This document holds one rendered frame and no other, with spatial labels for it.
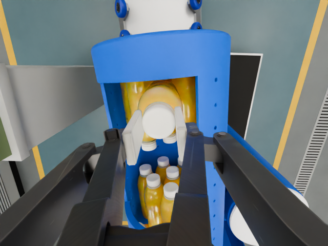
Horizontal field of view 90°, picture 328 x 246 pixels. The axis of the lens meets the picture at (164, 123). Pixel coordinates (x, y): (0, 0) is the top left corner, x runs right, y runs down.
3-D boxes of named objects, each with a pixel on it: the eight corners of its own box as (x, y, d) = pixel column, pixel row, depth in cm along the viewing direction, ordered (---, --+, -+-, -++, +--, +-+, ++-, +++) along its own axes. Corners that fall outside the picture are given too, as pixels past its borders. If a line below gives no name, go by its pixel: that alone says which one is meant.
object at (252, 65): (180, 196, 186) (181, 207, 171) (191, 52, 137) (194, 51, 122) (226, 197, 185) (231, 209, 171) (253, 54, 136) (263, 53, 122)
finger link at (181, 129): (176, 129, 13) (186, 128, 13) (174, 106, 19) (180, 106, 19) (179, 162, 14) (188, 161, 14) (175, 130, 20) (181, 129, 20)
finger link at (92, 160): (121, 171, 12) (81, 174, 12) (133, 140, 17) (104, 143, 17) (117, 153, 11) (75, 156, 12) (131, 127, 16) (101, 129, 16)
